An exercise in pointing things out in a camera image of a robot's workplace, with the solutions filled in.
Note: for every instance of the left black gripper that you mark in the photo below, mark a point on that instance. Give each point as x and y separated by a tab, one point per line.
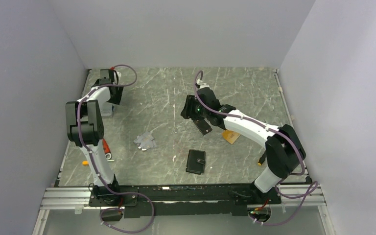
116	99

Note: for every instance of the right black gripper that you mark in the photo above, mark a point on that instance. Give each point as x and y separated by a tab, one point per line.
187	112

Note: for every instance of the black leather card holder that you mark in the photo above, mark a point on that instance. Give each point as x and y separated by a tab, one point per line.
196	162

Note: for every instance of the clear plastic screw box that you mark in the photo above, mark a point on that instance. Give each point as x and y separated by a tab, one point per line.
107	110

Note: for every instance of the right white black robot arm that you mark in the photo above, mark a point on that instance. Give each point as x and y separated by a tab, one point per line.
283	150

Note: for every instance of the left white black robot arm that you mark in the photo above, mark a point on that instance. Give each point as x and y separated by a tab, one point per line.
85	128

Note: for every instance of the black flat card sleeve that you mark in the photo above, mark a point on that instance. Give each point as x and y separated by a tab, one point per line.
202	126

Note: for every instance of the orange card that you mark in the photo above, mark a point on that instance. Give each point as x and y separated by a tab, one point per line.
230	136

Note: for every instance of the silver credit card stack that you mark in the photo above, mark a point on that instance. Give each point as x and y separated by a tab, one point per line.
145	141

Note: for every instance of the silver wrench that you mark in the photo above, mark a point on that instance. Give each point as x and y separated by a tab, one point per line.
109	157

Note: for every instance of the yellow tipped black tool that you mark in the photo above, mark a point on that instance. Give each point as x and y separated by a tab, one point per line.
262	159

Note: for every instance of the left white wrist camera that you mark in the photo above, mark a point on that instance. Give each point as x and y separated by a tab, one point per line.
118	75

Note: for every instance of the aluminium frame rail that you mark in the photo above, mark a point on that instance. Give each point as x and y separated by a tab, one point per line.
77	198

